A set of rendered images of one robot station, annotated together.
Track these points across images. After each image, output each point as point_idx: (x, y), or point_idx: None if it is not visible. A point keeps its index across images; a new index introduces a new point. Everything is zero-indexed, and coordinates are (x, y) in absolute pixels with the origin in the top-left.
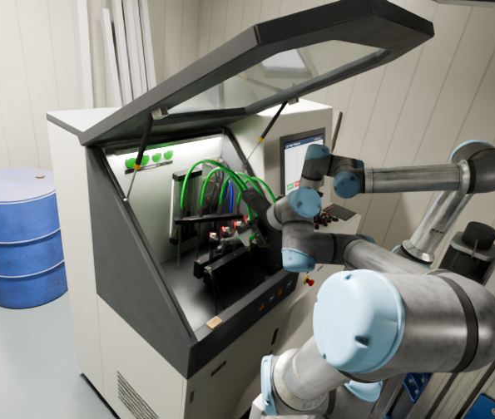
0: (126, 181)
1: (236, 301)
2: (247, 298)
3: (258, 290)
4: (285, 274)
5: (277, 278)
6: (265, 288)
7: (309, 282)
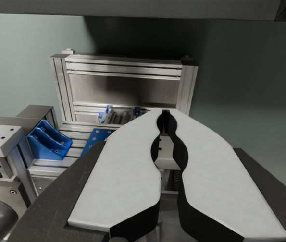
0: None
1: None
2: (71, 1)
3: (114, 1)
4: (219, 16)
5: (188, 9)
6: (136, 9)
7: None
